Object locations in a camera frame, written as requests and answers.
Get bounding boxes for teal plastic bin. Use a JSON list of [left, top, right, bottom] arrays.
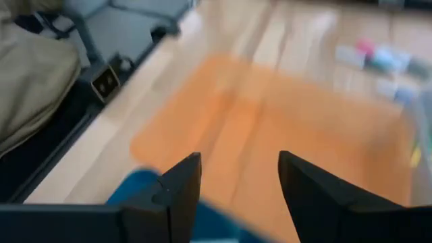
[[105, 167, 271, 243]]

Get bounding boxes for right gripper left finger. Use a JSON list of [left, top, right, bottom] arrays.
[[120, 151, 203, 243]]

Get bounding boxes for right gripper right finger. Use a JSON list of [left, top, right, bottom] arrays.
[[277, 150, 432, 243]]

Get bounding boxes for grey stand legs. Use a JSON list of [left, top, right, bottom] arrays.
[[13, 0, 200, 68]]

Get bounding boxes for beige fabric cover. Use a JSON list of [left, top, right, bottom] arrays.
[[0, 0, 82, 159]]

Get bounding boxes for orange translucent plastic bin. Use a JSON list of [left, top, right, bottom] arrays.
[[130, 53, 416, 243]]

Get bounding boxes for blue marker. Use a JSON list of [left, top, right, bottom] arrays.
[[375, 78, 419, 106], [369, 46, 413, 74]]

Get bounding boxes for white marker pink cap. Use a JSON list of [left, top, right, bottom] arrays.
[[335, 36, 377, 69]]

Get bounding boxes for thin yellow marker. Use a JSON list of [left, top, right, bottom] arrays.
[[410, 144, 423, 169]]

